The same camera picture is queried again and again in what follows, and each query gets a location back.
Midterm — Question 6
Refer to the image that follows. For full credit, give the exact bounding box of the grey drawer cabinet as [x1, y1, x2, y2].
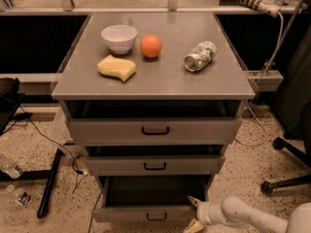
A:
[51, 11, 257, 199]

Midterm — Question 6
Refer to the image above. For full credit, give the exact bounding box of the black stand leg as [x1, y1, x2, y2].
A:
[0, 148, 64, 219]

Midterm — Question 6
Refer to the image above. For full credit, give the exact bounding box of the black office chair base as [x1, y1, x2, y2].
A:
[259, 136, 311, 195]

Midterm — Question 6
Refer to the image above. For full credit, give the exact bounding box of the white cable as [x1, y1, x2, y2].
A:
[233, 13, 286, 148]

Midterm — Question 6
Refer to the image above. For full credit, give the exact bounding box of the orange fruit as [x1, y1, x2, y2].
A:
[140, 34, 162, 58]

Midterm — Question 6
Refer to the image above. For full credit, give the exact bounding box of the grey drawer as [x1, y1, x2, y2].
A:
[66, 117, 242, 147]
[92, 175, 211, 222]
[85, 155, 225, 176]

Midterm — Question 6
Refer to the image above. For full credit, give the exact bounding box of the white power strip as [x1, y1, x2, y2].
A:
[235, 0, 281, 17]

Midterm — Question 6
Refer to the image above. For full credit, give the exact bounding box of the white bowl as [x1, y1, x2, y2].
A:
[101, 24, 137, 54]

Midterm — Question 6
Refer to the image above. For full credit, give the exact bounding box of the black floor cable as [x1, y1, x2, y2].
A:
[9, 105, 101, 233]

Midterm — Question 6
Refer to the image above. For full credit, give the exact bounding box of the grey bottom drawer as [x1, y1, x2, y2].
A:
[92, 175, 211, 222]

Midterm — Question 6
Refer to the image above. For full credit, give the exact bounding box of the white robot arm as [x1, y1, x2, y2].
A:
[183, 195, 311, 233]

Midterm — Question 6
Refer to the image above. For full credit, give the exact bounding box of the crushed soda can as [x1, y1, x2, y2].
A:
[184, 41, 217, 72]

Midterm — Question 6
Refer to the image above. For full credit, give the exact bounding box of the small floor litter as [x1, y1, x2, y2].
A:
[7, 184, 32, 207]

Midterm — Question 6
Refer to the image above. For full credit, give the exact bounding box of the yellow sponge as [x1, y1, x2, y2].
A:
[97, 55, 136, 83]

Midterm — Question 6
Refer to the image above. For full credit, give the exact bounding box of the grey top drawer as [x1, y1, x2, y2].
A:
[66, 117, 242, 147]

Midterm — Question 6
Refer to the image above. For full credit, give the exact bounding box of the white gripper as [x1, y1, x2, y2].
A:
[183, 196, 225, 233]

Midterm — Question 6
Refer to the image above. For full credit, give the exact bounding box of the grey middle drawer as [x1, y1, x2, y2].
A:
[85, 155, 225, 176]

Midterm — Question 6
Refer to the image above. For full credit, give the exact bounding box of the plastic water bottle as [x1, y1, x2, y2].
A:
[0, 154, 22, 179]

